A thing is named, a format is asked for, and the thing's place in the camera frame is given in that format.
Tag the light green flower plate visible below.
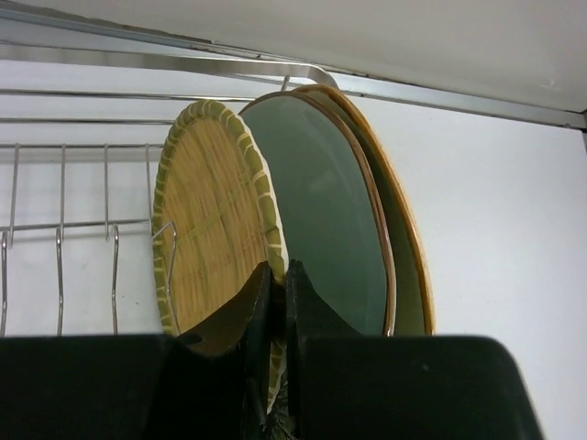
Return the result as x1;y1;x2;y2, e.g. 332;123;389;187
240;92;396;336

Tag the beige floral round plate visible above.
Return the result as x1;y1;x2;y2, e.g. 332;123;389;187
296;84;435;336

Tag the silver wire dish rack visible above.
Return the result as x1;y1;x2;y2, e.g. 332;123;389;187
0;45;340;338

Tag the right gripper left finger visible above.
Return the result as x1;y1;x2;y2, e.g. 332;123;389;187
179;262;271;426

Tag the woven bamboo round plate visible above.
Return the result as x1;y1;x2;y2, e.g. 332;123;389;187
151;100;289;439

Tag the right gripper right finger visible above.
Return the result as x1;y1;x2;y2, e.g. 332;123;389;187
285;260;359;439

